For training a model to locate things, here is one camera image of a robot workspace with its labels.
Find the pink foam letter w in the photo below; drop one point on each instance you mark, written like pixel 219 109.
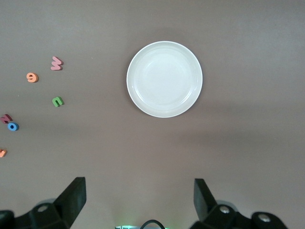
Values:
pixel 56 64

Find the brown table cover sheet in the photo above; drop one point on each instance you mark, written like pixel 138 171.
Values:
pixel 214 155

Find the beige round plate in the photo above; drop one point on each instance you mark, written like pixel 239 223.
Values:
pixel 164 78

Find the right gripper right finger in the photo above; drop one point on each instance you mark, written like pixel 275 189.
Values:
pixel 221 217

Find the orange foam letter e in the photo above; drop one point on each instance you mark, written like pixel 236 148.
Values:
pixel 34 78

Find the green foam letter u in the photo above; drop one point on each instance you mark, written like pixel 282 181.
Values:
pixel 57 103

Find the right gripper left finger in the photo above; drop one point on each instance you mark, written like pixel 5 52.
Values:
pixel 47 217

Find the blue foam letter o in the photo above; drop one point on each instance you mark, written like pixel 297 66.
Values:
pixel 9 127

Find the orange foam letter v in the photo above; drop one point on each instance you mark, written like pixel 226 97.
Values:
pixel 2 153

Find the red foam letter z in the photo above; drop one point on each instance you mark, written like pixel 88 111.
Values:
pixel 6 118

